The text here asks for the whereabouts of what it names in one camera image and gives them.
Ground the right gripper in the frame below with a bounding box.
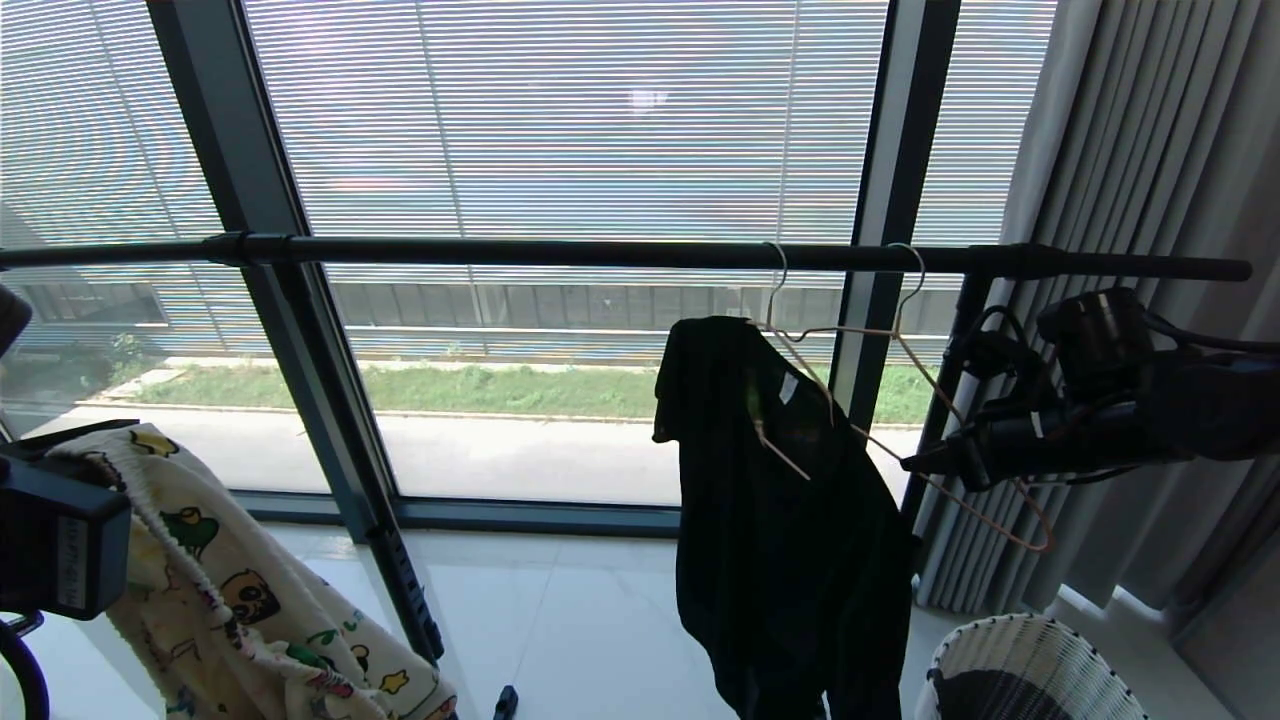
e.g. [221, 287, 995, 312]
[958, 408, 1111, 481]

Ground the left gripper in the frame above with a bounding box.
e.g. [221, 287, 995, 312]
[0, 450, 134, 621]

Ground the pink clothes hanger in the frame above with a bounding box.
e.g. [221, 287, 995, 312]
[748, 242, 841, 481]
[800, 243, 1054, 554]

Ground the cream printed garment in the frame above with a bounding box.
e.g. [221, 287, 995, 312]
[45, 425, 461, 720]

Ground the black garment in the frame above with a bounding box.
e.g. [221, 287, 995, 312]
[652, 316, 916, 720]

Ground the white laundry basket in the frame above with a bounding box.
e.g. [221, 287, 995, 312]
[915, 613, 1149, 720]

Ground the black clothes rack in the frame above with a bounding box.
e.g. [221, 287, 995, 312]
[0, 232, 1254, 720]

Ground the beige curtain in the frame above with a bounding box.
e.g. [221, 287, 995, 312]
[915, 0, 1280, 641]

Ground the window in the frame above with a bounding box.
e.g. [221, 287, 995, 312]
[0, 0, 1059, 541]

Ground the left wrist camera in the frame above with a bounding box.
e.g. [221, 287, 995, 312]
[0, 285, 33, 361]

